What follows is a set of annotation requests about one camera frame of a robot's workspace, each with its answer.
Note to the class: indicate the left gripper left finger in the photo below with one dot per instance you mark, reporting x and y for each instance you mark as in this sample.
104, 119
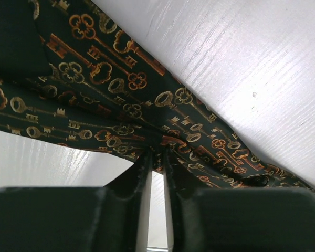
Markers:
114, 217

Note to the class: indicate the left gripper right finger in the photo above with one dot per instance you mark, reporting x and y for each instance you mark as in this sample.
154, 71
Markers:
201, 218

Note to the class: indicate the dark key-patterned tie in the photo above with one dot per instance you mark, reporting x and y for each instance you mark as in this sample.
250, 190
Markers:
69, 75

